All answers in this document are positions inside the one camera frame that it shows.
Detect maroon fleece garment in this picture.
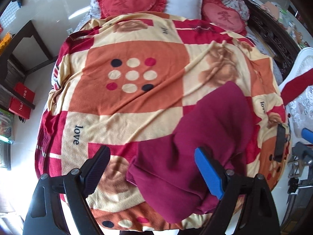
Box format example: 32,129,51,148
126,82,254,223

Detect black device on blanket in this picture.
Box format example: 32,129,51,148
274,124,286,162

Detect white chair with red cloth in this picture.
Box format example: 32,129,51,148
279,47,312,139

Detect red gift box lower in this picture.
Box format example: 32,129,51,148
8,97,31,119

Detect red gift box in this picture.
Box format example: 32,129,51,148
14,82,35,103
8,97,31,119

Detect dark carved wooden headboard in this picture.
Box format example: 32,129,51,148
243,0,300,79

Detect red gift box upper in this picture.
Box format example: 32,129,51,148
14,82,35,103

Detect patchwork love fleece blanket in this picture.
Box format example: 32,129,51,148
35,12,290,232

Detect dark wooden side table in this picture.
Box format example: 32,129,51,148
1,21,57,109

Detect red heart cushion right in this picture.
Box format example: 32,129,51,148
201,0,247,36

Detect white pillow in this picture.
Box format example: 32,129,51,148
164,0,203,20

